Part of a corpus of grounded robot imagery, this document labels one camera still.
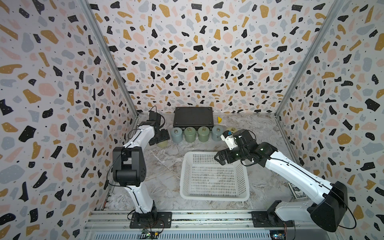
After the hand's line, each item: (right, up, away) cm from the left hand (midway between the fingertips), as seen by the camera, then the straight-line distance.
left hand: (163, 138), depth 95 cm
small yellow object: (+38, +12, +22) cm, 46 cm away
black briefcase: (+20, +15, +25) cm, 35 cm away
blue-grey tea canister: (+34, +3, +5) cm, 35 cm away
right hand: (+34, -8, -18) cm, 39 cm away
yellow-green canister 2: (+45, +6, +5) cm, 46 cm away
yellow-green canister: (0, -4, +2) cm, 5 cm away
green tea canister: (+17, +2, +5) cm, 18 cm away
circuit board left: (0, -44, -25) cm, 50 cm away
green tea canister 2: (+26, +2, +6) cm, 27 cm away
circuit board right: (+61, -45, -24) cm, 79 cm away
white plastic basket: (+25, -23, -7) cm, 35 cm away
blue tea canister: (+8, +2, +5) cm, 9 cm away
